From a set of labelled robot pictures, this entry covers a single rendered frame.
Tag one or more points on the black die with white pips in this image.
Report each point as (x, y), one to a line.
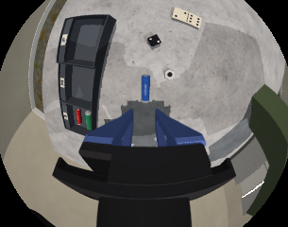
(154, 40)

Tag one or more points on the white hex nut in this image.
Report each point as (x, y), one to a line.
(168, 73)

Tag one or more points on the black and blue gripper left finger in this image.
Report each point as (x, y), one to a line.
(113, 132)

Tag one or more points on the cream domino tile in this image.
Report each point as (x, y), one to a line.
(186, 17)

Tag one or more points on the green battery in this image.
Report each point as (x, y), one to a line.
(88, 120)

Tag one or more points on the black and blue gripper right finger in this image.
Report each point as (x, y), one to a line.
(176, 133)

